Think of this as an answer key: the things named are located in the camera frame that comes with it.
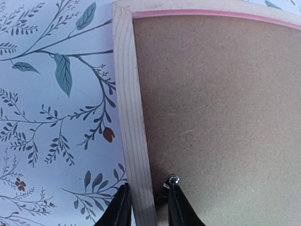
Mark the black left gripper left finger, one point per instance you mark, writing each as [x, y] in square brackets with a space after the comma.
[118, 213]

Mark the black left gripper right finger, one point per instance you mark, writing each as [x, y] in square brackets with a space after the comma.
[180, 212]

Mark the pink wooden picture frame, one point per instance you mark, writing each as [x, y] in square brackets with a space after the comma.
[285, 13]

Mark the brown cardboard backing board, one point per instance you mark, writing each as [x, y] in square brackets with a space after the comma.
[222, 110]

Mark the metal frame retaining clip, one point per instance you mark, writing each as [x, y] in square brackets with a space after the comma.
[162, 195]

